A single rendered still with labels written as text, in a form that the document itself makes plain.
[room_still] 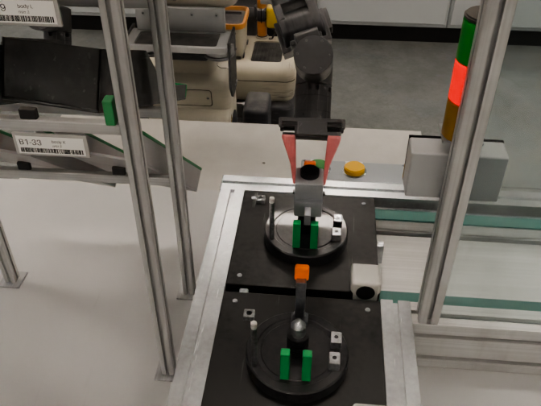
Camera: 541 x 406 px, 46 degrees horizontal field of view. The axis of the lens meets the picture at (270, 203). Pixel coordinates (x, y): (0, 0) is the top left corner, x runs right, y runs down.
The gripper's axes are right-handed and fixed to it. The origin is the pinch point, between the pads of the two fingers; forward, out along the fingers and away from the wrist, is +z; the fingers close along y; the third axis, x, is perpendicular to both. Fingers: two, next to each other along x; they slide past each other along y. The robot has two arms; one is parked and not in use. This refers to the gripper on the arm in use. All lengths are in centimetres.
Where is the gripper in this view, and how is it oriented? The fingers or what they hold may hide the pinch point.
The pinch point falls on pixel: (309, 179)
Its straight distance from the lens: 100.6
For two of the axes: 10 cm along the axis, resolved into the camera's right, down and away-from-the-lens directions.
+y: 10.0, 0.5, -0.7
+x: 0.7, 0.3, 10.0
